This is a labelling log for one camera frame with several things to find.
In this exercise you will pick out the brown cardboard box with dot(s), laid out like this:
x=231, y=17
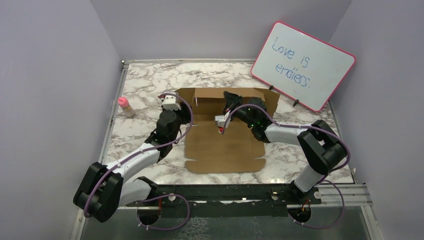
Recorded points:
x=236, y=151

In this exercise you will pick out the pink capped small bottle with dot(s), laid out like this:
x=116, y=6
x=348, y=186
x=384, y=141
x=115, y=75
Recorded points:
x=124, y=104

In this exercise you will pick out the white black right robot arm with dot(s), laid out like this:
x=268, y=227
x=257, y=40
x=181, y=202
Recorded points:
x=323, y=149

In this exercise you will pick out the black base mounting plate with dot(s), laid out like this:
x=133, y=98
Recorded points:
x=215, y=200

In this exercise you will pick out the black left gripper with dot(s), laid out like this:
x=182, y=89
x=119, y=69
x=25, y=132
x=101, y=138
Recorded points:
x=185, y=111

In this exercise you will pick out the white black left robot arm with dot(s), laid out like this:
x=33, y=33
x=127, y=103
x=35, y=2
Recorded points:
x=103, y=186

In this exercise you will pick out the pink framed whiteboard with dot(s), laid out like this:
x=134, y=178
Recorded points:
x=301, y=66

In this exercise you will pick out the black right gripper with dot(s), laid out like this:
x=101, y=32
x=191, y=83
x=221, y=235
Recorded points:
x=232, y=100

